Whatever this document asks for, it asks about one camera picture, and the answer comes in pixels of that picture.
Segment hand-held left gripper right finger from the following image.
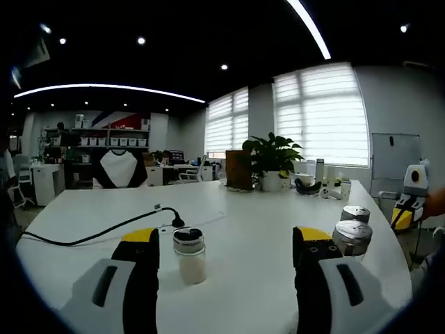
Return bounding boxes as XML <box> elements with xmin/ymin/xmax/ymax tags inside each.
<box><xmin>292</xmin><ymin>225</ymin><xmax>406</xmax><ymax>334</ymax></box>

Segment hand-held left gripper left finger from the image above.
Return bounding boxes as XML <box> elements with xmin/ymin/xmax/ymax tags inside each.
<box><xmin>60</xmin><ymin>228</ymin><xmax>161</xmax><ymax>334</ymax></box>

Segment tall seasoning bottle brown powder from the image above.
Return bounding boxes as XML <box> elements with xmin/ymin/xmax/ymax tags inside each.
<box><xmin>339</xmin><ymin>205</ymin><xmax>371</xmax><ymax>225</ymax></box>

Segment tall seasoning bottle cream powder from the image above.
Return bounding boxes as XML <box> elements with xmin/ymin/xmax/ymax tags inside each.
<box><xmin>332</xmin><ymin>219</ymin><xmax>373</xmax><ymax>264</ymax></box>

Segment small seasoning bottle beige powder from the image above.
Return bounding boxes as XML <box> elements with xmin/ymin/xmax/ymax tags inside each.
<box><xmin>172</xmin><ymin>226</ymin><xmax>208</xmax><ymax>285</ymax></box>

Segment grey seat chair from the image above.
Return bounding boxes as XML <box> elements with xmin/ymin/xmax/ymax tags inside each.
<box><xmin>377</xmin><ymin>190</ymin><xmax>401</xmax><ymax>209</ymax></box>

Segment white whiteboard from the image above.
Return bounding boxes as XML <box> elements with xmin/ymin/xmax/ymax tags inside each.
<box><xmin>371</xmin><ymin>133</ymin><xmax>421</xmax><ymax>191</ymax></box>

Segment person's grey trousers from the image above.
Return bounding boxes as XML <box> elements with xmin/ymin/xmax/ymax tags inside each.
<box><xmin>410</xmin><ymin>252</ymin><xmax>439</xmax><ymax>303</ymax></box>

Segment white VR controller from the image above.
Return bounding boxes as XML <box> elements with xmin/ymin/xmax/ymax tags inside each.
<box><xmin>319</xmin><ymin>186</ymin><xmax>343</xmax><ymax>201</ymax></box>

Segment grey VR headset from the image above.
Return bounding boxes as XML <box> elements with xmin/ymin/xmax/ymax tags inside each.
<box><xmin>294</xmin><ymin>179</ymin><xmax>323</xmax><ymax>196</ymax></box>

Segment large window white blinds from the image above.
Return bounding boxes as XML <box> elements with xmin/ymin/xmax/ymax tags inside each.
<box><xmin>273</xmin><ymin>64</ymin><xmax>370</xmax><ymax>168</ymax></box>

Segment white drawer cabinet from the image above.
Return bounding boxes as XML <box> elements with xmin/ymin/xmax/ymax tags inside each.
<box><xmin>145</xmin><ymin>166</ymin><xmax>164</xmax><ymax>186</ymax></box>

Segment white office chair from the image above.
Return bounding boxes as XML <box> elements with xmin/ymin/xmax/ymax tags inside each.
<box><xmin>177</xmin><ymin>154</ymin><xmax>208</xmax><ymax>184</ymax></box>

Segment green potted plant white pot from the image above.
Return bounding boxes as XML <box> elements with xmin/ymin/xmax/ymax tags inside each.
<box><xmin>242</xmin><ymin>132</ymin><xmax>304</xmax><ymax>192</ymax></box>

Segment brown paper bag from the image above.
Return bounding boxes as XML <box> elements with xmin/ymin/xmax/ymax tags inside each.
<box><xmin>225</xmin><ymin>149</ymin><xmax>253</xmax><ymax>191</ymax></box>

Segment metal shelf with white bins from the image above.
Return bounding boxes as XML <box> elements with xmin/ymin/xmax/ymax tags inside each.
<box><xmin>43</xmin><ymin>114</ymin><xmax>151</xmax><ymax>149</ymax></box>

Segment curved ceiling light strip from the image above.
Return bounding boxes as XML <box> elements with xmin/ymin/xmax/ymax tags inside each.
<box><xmin>286</xmin><ymin>0</ymin><xmax>332</xmax><ymax>60</ymax></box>
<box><xmin>13</xmin><ymin>83</ymin><xmax>206</xmax><ymax>104</ymax></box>

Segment narrow window white blinds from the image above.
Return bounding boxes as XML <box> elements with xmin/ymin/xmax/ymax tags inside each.
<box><xmin>204</xmin><ymin>86</ymin><xmax>250</xmax><ymax>156</ymax></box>

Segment ceiling air conditioner vent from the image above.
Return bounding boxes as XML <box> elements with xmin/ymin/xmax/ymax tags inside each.
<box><xmin>24</xmin><ymin>36</ymin><xmax>51</xmax><ymax>69</ymax></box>

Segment group of ceiling spotlights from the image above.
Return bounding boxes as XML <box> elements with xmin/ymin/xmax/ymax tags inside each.
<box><xmin>10</xmin><ymin>22</ymin><xmax>410</xmax><ymax>114</ymax></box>

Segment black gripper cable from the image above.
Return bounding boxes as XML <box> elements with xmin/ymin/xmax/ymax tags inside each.
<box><xmin>408</xmin><ymin>221</ymin><xmax>423</xmax><ymax>269</ymax></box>

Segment black power cable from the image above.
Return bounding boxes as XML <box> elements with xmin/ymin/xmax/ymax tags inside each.
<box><xmin>21</xmin><ymin>204</ymin><xmax>185</xmax><ymax>247</ymax></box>

